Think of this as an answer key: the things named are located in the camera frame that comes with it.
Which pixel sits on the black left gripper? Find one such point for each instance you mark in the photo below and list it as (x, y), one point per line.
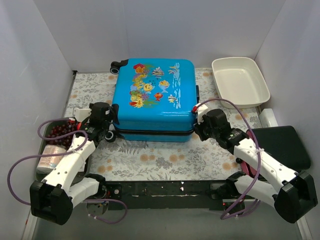
(114, 113)

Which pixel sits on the black storage box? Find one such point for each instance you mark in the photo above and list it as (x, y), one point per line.
(284, 144)

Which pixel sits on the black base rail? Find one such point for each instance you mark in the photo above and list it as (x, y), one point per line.
(172, 194)

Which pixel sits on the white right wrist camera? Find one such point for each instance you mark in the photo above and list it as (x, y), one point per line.
(200, 110)

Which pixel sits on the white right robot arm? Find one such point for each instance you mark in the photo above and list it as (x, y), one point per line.
(292, 194)

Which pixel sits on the dark red grape bunch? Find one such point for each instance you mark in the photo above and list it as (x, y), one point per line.
(60, 128)

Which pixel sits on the floral fern table mat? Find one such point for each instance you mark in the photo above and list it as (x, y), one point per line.
(124, 160)

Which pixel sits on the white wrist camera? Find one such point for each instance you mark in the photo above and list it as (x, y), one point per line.
(80, 114)
(200, 110)

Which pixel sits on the white device at right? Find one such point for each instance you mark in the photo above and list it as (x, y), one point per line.
(267, 118)

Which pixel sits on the pink patterned packet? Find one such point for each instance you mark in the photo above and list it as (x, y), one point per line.
(47, 163)

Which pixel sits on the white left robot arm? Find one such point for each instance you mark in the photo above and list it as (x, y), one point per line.
(55, 196)

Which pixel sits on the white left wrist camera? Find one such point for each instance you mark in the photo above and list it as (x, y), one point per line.
(80, 114)

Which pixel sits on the cream plastic basin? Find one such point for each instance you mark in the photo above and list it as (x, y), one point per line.
(240, 81)

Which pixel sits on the blue fish-print suitcase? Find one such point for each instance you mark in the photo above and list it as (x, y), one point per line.
(155, 98)

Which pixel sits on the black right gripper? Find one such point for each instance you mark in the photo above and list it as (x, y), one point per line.
(198, 125)

